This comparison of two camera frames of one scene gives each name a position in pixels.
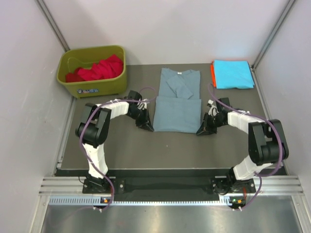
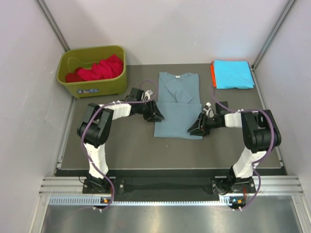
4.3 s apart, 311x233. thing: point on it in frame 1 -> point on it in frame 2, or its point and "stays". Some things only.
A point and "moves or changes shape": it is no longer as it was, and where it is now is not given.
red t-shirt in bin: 110,67 stays
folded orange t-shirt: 213,74 stays
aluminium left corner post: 48,16 stays
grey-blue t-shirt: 178,108 moves or changes shape
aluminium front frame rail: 285,185 stays
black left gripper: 145,123 -> 153,109
